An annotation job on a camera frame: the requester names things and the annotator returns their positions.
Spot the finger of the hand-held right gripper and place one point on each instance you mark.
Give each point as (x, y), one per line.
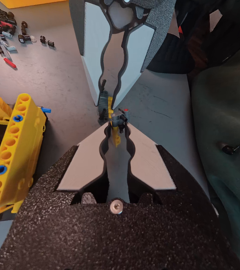
(92, 42)
(136, 52)

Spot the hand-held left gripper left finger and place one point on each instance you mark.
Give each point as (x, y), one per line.
(84, 166)

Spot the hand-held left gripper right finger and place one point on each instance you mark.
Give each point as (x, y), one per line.
(151, 166)

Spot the yellow grey lego arm assembly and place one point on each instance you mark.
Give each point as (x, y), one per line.
(116, 139)

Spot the grey grille yellow lego subassembly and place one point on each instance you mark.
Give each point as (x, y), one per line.
(103, 99)

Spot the black lego elbow connector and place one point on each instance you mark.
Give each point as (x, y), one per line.
(22, 38)

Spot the yellow black lego robot build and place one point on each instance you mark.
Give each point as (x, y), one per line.
(20, 147)

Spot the red lego pin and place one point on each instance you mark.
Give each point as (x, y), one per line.
(9, 62)

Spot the yellow plastic parts bin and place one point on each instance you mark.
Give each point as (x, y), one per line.
(37, 3)

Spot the person's green sweatshirt torso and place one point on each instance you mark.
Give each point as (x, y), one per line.
(227, 126)

